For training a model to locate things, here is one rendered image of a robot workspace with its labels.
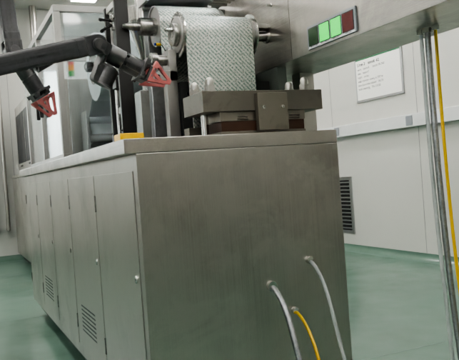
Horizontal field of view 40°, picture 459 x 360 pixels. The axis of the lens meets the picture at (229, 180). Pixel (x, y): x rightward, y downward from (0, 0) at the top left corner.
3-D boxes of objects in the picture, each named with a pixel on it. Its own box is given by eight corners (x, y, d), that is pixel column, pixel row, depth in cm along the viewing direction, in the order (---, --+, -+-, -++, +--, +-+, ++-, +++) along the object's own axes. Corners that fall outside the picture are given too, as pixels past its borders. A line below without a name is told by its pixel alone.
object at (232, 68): (190, 103, 202) (185, 44, 201) (256, 101, 211) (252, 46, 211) (190, 103, 201) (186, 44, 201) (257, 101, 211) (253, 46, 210)
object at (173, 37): (165, 34, 210) (171, 17, 204) (171, 34, 211) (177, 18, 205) (171, 51, 207) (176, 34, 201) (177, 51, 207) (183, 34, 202)
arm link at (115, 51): (111, 41, 188) (107, 43, 193) (101, 62, 187) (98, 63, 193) (132, 52, 191) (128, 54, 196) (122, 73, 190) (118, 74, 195)
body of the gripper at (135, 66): (145, 78, 190) (123, 67, 187) (135, 83, 199) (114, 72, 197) (153, 59, 191) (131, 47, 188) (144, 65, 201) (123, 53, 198)
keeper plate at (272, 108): (256, 131, 188) (253, 93, 188) (285, 129, 192) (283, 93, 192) (260, 130, 186) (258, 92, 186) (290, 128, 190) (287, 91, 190)
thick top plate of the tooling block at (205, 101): (183, 118, 196) (182, 98, 196) (296, 114, 212) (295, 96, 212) (203, 111, 182) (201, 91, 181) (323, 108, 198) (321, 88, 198)
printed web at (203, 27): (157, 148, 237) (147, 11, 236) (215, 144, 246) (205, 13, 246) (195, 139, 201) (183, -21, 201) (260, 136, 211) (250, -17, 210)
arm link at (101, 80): (97, 35, 183) (86, 36, 190) (80, 71, 182) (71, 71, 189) (131, 56, 189) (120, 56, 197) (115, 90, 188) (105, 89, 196)
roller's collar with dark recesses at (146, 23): (137, 37, 230) (135, 19, 230) (153, 38, 232) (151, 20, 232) (142, 33, 224) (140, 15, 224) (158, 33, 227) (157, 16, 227)
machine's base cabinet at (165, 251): (33, 314, 398) (23, 176, 397) (133, 299, 424) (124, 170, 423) (156, 479, 168) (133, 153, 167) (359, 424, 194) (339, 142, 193)
